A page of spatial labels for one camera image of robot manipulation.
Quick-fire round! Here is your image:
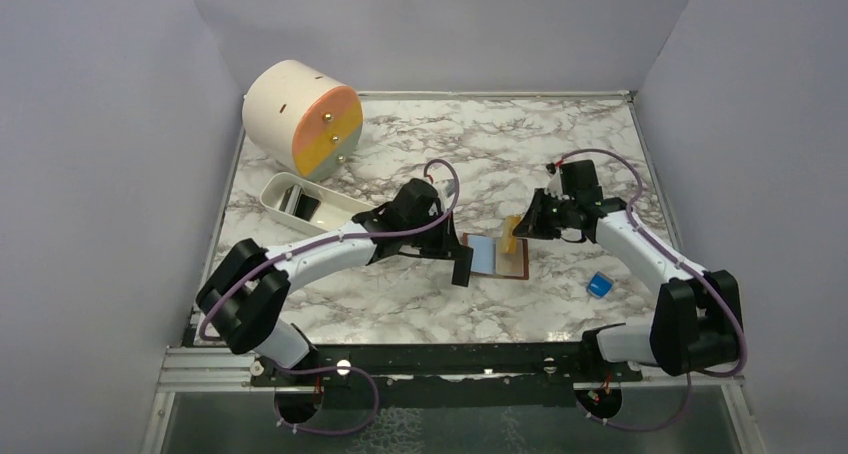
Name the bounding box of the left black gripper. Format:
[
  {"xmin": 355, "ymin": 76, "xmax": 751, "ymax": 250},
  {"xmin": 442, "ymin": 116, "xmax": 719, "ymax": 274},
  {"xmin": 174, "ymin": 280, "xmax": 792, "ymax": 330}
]
[{"xmin": 403, "ymin": 209, "xmax": 466, "ymax": 262}]

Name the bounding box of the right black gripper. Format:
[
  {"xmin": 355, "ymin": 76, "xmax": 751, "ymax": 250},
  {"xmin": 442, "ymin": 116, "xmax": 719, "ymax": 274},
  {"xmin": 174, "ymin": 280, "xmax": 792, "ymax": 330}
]
[{"xmin": 513, "ymin": 187, "xmax": 576, "ymax": 240}]

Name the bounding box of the brown leather card holder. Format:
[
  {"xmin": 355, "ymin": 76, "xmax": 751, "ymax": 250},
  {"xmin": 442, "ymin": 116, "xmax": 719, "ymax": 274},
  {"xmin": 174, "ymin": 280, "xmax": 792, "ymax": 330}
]
[{"xmin": 462, "ymin": 233, "xmax": 529, "ymax": 281}]

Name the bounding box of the gold credit card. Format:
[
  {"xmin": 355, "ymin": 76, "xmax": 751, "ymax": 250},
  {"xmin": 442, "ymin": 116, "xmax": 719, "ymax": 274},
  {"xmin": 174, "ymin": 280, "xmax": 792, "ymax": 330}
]
[{"xmin": 495, "ymin": 239, "xmax": 528, "ymax": 279}]

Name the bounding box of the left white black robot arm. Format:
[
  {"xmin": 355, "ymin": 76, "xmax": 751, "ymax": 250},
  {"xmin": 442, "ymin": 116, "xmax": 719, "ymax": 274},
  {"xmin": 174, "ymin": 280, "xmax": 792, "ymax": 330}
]
[{"xmin": 196, "ymin": 179, "xmax": 473, "ymax": 385}]

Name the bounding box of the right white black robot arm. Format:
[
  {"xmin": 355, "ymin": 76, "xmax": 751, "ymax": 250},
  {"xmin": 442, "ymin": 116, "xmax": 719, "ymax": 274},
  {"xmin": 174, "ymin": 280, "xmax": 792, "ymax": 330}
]
[{"xmin": 512, "ymin": 159, "xmax": 748, "ymax": 381}]

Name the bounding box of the stack of cards in tray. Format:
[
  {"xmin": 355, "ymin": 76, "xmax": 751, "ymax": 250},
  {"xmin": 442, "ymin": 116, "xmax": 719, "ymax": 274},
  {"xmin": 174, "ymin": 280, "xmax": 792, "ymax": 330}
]
[{"xmin": 279, "ymin": 185, "xmax": 321, "ymax": 221}]

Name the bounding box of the small blue object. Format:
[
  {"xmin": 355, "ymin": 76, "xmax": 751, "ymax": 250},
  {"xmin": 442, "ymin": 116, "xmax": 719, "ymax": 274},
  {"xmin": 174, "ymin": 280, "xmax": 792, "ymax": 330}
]
[{"xmin": 586, "ymin": 272, "xmax": 615, "ymax": 298}]

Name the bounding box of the white rectangular plastic tray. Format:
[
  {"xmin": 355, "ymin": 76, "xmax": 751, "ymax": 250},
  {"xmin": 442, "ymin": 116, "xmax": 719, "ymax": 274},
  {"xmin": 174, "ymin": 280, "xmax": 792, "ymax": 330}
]
[{"xmin": 259, "ymin": 173, "xmax": 374, "ymax": 236}]

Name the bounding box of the round cream drawer cabinet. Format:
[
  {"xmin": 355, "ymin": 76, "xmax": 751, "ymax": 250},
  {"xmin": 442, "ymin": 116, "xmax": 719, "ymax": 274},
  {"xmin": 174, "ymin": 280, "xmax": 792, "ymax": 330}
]
[{"xmin": 242, "ymin": 60, "xmax": 364, "ymax": 182}]

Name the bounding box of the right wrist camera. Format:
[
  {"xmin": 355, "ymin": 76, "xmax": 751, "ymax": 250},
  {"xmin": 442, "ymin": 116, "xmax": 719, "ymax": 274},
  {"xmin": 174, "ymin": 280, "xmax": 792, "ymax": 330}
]
[{"xmin": 545, "ymin": 163, "xmax": 565, "ymax": 199}]

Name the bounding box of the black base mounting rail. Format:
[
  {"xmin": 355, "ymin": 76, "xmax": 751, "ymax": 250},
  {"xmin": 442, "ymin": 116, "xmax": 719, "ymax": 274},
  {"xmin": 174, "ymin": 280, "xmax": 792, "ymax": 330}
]
[{"xmin": 250, "ymin": 341, "xmax": 643, "ymax": 410}]

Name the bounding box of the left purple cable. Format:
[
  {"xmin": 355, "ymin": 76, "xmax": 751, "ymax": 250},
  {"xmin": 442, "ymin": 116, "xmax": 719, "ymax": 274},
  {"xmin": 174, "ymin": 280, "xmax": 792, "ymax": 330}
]
[{"xmin": 197, "ymin": 158, "xmax": 462, "ymax": 437}]

